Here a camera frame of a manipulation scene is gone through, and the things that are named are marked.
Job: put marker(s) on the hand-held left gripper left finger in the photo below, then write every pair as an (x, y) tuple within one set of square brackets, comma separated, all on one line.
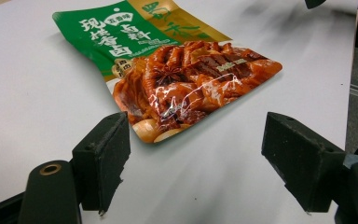
[(105, 161)]

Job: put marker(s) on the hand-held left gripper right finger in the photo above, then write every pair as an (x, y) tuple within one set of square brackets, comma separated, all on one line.
[(304, 161)]

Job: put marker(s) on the green and orange food packet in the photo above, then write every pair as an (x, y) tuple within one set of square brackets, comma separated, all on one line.
[(167, 77)]

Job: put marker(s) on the dark object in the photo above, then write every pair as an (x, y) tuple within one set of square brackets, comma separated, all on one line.
[(313, 3)]

